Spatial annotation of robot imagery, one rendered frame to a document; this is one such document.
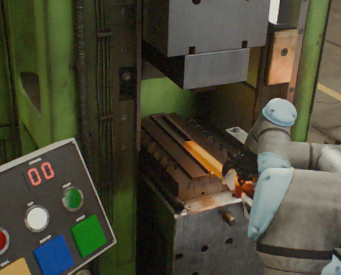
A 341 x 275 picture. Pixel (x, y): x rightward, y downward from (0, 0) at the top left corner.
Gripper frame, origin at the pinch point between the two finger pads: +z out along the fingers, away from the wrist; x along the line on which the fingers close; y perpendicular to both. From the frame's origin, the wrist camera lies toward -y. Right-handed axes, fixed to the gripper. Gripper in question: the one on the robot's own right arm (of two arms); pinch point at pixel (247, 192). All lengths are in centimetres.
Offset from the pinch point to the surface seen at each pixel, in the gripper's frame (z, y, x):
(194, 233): 11.4, 17.9, -9.5
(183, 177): 19.7, 3.4, -9.3
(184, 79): 16.5, -28.5, -11.6
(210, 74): 16.4, -28.9, -3.9
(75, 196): 5.7, -8.2, -45.1
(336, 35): 380, 100, 385
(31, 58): 68, -21, -39
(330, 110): 208, 101, 228
